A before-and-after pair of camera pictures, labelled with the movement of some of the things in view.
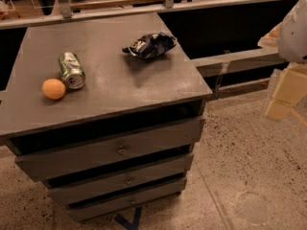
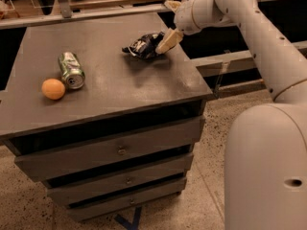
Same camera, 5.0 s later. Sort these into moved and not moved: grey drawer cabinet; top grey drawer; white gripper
Moved: white gripper
Not moved: grey drawer cabinet; top grey drawer
